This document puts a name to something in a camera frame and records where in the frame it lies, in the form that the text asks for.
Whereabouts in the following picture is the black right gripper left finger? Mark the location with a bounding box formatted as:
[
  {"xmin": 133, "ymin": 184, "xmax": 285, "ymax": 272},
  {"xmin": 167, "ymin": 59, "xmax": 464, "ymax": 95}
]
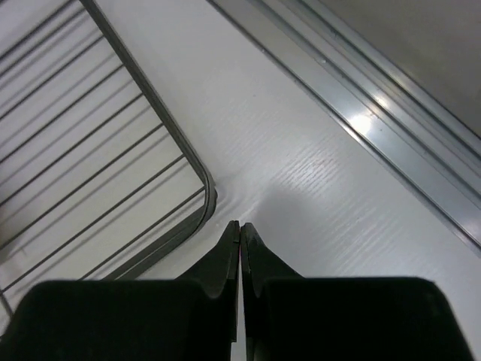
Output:
[{"xmin": 1, "ymin": 221, "xmax": 240, "ymax": 360}]

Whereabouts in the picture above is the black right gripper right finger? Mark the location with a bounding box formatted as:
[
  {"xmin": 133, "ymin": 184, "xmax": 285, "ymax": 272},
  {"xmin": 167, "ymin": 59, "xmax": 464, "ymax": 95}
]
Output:
[{"xmin": 240, "ymin": 223, "xmax": 473, "ymax": 360}]

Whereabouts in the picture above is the wire dish rack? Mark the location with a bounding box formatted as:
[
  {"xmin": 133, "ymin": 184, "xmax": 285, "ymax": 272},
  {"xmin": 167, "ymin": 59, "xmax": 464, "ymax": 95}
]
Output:
[{"xmin": 1, "ymin": 1, "xmax": 216, "ymax": 326}]

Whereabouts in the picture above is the aluminium frame rail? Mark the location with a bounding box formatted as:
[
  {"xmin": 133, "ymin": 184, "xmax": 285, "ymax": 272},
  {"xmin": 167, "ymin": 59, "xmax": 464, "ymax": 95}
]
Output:
[{"xmin": 213, "ymin": 1, "xmax": 480, "ymax": 250}]

